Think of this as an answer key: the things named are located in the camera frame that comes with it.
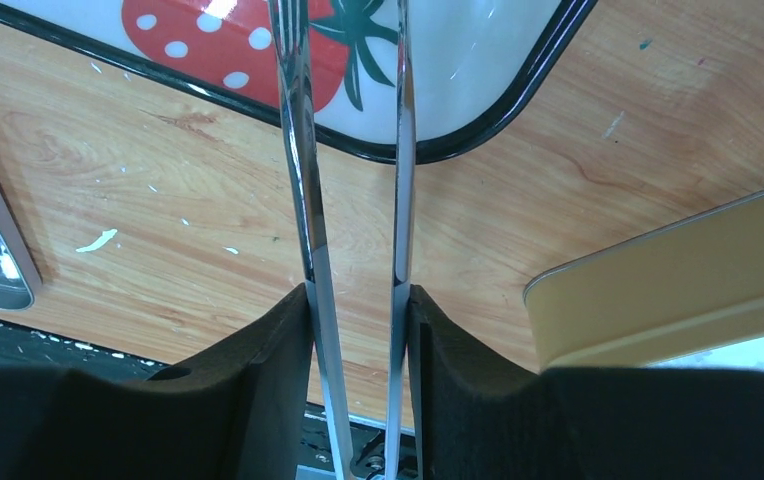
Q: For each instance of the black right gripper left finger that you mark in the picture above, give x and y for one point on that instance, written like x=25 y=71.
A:
x=232 y=411

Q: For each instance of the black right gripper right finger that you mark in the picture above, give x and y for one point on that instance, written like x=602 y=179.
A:
x=480 y=416

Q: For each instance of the strawberry print tray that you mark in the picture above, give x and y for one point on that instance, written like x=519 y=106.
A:
x=476 y=64

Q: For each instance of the metal tongs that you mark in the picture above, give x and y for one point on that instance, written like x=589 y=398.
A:
x=290 y=30

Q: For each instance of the yellow tin box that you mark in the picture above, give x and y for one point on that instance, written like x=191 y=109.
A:
x=689 y=286

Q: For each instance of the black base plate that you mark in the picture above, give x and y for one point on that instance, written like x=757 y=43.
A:
x=22 y=346

